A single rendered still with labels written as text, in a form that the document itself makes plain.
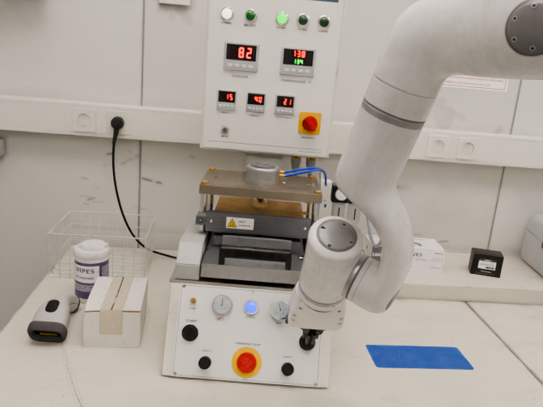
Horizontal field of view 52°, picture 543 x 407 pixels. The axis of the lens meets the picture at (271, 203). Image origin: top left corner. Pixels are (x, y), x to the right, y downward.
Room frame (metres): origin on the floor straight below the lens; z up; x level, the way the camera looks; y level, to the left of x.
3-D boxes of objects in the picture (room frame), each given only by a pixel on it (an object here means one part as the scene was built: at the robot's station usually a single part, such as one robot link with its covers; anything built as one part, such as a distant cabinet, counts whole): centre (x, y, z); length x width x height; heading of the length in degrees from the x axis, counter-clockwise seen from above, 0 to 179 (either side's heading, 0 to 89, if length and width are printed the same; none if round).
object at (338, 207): (1.39, -0.19, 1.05); 0.15 x 0.05 x 0.15; 91
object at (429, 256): (1.64, -0.42, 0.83); 0.23 x 0.12 x 0.07; 94
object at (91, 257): (1.31, 0.44, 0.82); 0.09 x 0.09 x 0.15
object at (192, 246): (1.19, 0.16, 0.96); 0.25 x 0.05 x 0.07; 1
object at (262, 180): (1.29, 0.01, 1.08); 0.31 x 0.24 x 0.13; 91
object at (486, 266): (1.63, -0.68, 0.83); 0.09 x 0.06 x 0.07; 78
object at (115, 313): (1.16, 0.33, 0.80); 0.19 x 0.13 x 0.09; 6
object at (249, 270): (1.21, 0.03, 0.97); 0.30 x 0.22 x 0.08; 1
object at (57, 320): (1.15, 0.47, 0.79); 0.20 x 0.08 x 0.08; 6
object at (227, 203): (1.26, 0.02, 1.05); 0.22 x 0.17 x 0.10; 91
